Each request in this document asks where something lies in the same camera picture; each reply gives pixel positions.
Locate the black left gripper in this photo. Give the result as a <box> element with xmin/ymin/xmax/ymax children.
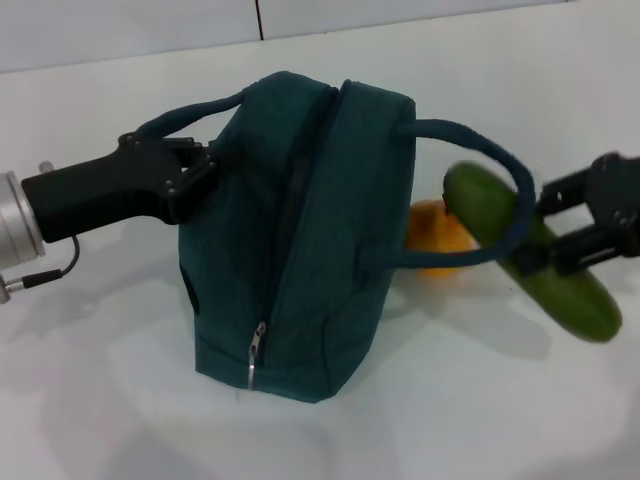
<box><xmin>20</xmin><ymin>132</ymin><xmax>222</xmax><ymax>245</ymax></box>

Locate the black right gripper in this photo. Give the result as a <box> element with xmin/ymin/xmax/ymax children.
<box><xmin>517</xmin><ymin>153</ymin><xmax>640</xmax><ymax>276</ymax></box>

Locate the green cucumber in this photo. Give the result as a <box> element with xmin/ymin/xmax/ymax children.
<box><xmin>442</xmin><ymin>161</ymin><xmax>624</xmax><ymax>344</ymax></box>

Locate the dark teal zip bag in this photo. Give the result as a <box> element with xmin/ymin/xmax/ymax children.
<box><xmin>134</xmin><ymin>70</ymin><xmax>537</xmax><ymax>404</ymax></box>

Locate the yellow pear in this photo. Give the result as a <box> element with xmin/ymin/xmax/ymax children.
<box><xmin>404</xmin><ymin>197</ymin><xmax>481</xmax><ymax>279</ymax></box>

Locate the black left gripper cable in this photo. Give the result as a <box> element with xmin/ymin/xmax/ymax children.
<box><xmin>0</xmin><ymin>234</ymin><xmax>82</xmax><ymax>304</ymax></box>

